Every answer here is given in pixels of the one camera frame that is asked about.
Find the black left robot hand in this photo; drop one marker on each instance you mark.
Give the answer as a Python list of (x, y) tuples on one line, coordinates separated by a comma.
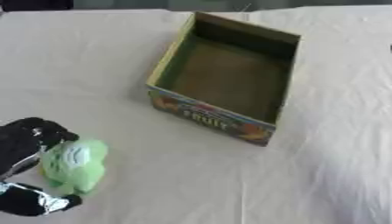
[(20, 140)]

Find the green soft toy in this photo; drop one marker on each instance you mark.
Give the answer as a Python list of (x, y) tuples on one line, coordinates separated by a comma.
[(74, 163)]

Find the open cardboard box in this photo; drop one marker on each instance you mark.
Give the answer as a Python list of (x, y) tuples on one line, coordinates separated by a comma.
[(229, 78)]

